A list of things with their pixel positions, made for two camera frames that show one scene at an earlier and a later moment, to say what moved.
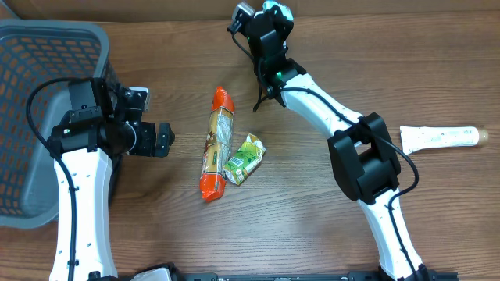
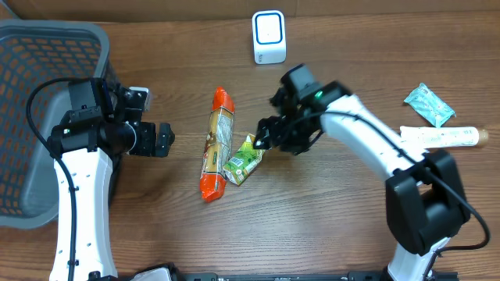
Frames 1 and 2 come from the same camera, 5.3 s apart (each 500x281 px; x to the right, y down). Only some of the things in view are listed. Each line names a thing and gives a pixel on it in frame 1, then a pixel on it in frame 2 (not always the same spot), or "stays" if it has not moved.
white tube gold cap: (419, 137) stays
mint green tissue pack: (284, 9) -> (430, 105)
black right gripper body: (271, 19) -> (276, 130)
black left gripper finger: (165, 140) stays
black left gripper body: (157, 140) stays
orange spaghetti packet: (212, 179) stays
